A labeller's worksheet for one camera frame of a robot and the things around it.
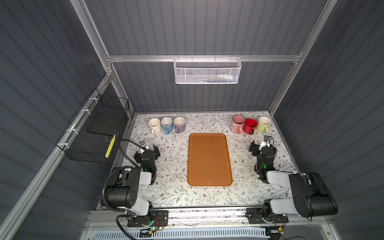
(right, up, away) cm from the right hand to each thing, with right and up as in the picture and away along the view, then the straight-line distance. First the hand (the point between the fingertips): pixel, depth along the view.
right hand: (264, 143), depth 89 cm
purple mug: (-53, +12, +19) cm, 58 cm away
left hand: (-73, -4, +2) cm, 73 cm away
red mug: (-2, +11, +20) cm, 23 cm away
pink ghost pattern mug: (-11, +14, +16) cm, 24 cm away
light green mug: (+5, +12, +12) cm, 18 cm away
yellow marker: (-81, +1, -20) cm, 84 cm away
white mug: (-71, +13, +18) cm, 74 cm away
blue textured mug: (-62, +12, +16) cm, 65 cm away
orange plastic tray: (-33, -12, +8) cm, 36 cm away
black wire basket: (-94, +5, -16) cm, 95 cm away
